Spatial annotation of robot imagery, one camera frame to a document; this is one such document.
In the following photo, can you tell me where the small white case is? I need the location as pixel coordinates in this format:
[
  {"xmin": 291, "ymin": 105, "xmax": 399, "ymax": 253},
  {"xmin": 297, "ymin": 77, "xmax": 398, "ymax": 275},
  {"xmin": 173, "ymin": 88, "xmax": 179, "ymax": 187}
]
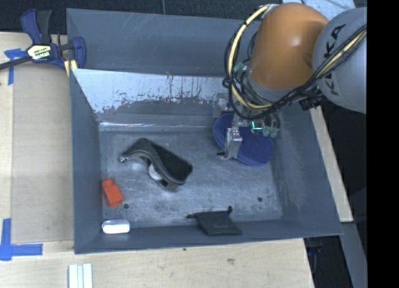
[{"xmin": 101, "ymin": 219, "xmax": 131, "ymax": 235}]

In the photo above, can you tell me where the black cloth pouch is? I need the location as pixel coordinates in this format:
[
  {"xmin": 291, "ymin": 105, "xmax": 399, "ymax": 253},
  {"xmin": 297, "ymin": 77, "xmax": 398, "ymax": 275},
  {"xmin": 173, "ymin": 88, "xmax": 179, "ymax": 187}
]
[{"xmin": 186, "ymin": 206, "xmax": 244, "ymax": 237}]

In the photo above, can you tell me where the black and grey sandal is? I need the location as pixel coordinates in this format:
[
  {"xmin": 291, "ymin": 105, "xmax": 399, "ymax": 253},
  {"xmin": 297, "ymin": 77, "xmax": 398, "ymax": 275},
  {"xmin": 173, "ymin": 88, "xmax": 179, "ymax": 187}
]
[{"xmin": 119, "ymin": 137, "xmax": 194, "ymax": 193}]

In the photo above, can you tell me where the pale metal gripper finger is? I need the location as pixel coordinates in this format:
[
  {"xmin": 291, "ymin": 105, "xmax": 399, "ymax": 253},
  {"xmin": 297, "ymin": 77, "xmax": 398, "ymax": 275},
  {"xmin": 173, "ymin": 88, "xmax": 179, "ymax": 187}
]
[
  {"xmin": 223, "ymin": 127, "xmax": 235, "ymax": 160},
  {"xmin": 231, "ymin": 127, "xmax": 244, "ymax": 160}
]

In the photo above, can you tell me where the blue round dish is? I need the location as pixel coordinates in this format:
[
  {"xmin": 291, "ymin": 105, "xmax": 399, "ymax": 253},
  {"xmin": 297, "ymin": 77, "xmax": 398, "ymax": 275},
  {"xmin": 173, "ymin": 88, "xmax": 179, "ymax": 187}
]
[{"xmin": 212, "ymin": 112, "xmax": 275, "ymax": 168}]

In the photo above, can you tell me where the grey metal bin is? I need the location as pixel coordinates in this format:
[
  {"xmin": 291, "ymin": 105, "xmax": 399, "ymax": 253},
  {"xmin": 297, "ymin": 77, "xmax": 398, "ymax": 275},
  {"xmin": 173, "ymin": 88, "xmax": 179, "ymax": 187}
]
[{"xmin": 65, "ymin": 7, "xmax": 344, "ymax": 255}]

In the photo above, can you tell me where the black cylinder on white bracket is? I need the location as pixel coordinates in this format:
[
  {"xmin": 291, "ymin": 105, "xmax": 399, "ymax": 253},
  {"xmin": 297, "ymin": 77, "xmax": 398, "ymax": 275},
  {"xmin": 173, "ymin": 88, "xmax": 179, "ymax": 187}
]
[{"xmin": 298, "ymin": 94, "xmax": 324, "ymax": 112}]

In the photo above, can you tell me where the orange-red toy block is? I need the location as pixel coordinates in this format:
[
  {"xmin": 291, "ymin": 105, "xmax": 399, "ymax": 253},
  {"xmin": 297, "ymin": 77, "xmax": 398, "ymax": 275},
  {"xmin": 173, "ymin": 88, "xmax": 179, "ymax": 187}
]
[{"xmin": 101, "ymin": 178, "xmax": 125, "ymax": 208}]

